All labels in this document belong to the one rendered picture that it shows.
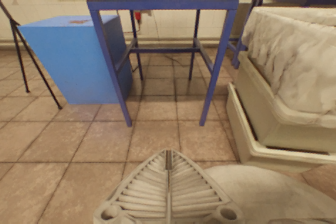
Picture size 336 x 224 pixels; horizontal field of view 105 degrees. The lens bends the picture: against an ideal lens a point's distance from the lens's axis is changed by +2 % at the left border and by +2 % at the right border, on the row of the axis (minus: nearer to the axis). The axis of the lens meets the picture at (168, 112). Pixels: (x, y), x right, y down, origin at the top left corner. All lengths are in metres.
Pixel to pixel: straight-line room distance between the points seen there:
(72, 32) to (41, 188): 0.89
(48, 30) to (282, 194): 1.32
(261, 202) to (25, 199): 1.02
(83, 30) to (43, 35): 0.26
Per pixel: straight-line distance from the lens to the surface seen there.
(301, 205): 0.55
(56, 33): 1.14
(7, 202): 1.10
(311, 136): 0.76
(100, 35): 0.71
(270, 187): 0.50
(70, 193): 0.92
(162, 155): 0.17
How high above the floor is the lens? 0.75
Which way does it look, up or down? 43 degrees down
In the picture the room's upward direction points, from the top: straight up
